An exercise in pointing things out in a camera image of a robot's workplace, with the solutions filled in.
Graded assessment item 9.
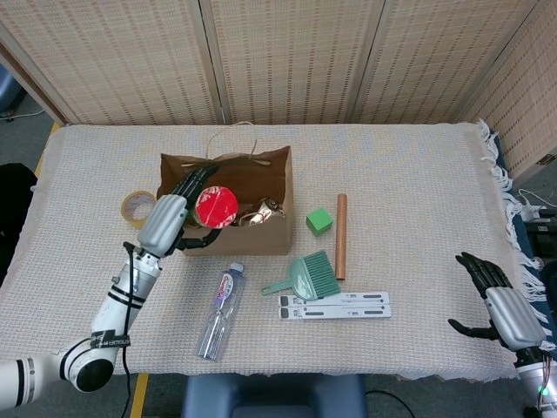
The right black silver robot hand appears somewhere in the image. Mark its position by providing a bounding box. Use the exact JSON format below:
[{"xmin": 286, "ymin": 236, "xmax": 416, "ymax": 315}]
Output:
[{"xmin": 447, "ymin": 251, "xmax": 548, "ymax": 352}]

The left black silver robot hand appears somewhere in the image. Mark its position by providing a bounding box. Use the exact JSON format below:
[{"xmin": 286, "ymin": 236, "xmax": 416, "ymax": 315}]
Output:
[{"xmin": 137, "ymin": 163, "xmax": 223, "ymax": 259}]

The green tube package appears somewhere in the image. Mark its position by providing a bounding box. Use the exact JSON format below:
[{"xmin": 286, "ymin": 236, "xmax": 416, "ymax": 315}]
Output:
[{"xmin": 191, "ymin": 185, "xmax": 239, "ymax": 229}]

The gold red snack packet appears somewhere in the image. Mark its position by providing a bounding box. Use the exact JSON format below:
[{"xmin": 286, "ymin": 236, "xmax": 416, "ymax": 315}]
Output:
[{"xmin": 234, "ymin": 198, "xmax": 286, "ymax": 227}]

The transparent water bottle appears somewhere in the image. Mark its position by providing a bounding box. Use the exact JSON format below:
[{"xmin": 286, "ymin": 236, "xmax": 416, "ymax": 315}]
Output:
[{"xmin": 198, "ymin": 262, "xmax": 247, "ymax": 362}]

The brown paper bag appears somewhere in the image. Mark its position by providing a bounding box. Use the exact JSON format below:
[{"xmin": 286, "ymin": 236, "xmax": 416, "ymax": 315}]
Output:
[{"xmin": 156, "ymin": 122, "xmax": 293, "ymax": 257}]

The green hand brush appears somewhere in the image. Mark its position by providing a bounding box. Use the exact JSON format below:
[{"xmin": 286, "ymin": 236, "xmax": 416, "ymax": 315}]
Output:
[{"xmin": 261, "ymin": 250, "xmax": 342, "ymax": 302}]

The yellow tape roll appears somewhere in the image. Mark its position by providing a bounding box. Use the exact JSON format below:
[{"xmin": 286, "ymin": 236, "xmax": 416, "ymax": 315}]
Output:
[{"xmin": 120, "ymin": 190, "xmax": 156, "ymax": 231}]

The black box device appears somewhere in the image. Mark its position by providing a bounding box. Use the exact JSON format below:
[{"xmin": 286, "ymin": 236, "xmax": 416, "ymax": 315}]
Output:
[{"xmin": 524, "ymin": 219, "xmax": 557, "ymax": 262}]

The white power strip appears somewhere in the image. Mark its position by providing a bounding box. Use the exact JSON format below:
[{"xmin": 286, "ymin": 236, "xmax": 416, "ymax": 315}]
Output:
[{"xmin": 517, "ymin": 189, "xmax": 550, "ymax": 221}]

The green cube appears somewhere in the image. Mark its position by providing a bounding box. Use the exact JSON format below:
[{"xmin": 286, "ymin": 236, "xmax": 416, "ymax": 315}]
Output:
[{"xmin": 305, "ymin": 207, "xmax": 335, "ymax": 238}]

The white folding laptop stand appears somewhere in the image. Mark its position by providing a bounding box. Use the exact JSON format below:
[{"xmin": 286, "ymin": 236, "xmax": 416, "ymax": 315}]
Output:
[{"xmin": 277, "ymin": 291, "xmax": 393, "ymax": 320}]

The brown cardboard tube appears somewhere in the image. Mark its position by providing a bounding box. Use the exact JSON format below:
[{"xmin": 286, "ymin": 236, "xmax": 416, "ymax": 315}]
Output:
[{"xmin": 334, "ymin": 193, "xmax": 351, "ymax": 280}]

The beige woven tablecloth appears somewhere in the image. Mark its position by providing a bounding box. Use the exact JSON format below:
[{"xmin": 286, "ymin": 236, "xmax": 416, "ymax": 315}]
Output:
[{"xmin": 0, "ymin": 118, "xmax": 549, "ymax": 382}]

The blue grey chair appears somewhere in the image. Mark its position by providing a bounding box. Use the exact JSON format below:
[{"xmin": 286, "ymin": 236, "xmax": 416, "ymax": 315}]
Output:
[{"xmin": 0, "ymin": 64, "xmax": 23, "ymax": 121}]

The bamboo folding screen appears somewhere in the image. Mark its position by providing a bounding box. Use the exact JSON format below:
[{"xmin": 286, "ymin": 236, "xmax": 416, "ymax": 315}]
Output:
[{"xmin": 0, "ymin": 0, "xmax": 557, "ymax": 179}]

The blue padded seat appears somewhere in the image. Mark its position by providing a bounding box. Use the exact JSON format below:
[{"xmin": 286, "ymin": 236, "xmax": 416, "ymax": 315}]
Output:
[{"xmin": 181, "ymin": 373, "xmax": 366, "ymax": 418}]

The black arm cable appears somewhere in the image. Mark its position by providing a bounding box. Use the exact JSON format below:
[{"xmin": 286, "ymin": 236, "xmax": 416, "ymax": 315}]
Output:
[{"xmin": 122, "ymin": 241, "xmax": 136, "ymax": 418}]

